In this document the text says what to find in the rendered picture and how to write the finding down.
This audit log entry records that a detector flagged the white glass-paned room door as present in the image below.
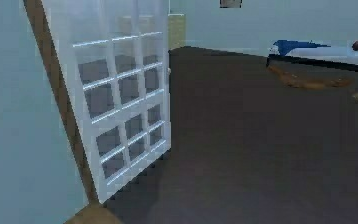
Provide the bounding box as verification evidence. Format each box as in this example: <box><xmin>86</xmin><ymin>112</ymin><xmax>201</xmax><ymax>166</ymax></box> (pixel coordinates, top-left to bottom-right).
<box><xmin>41</xmin><ymin>0</ymin><xmax>172</xmax><ymax>204</ymax></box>

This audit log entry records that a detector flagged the blue cloth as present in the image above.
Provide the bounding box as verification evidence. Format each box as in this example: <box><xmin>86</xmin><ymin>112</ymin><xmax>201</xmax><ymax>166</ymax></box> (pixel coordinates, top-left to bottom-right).
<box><xmin>272</xmin><ymin>39</ymin><xmax>331</xmax><ymax>57</ymax></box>

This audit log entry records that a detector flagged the framed wall picture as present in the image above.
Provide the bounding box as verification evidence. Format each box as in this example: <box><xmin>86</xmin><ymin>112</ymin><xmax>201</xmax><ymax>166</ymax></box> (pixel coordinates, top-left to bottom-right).
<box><xmin>219</xmin><ymin>0</ymin><xmax>243</xmax><ymax>9</ymax></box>

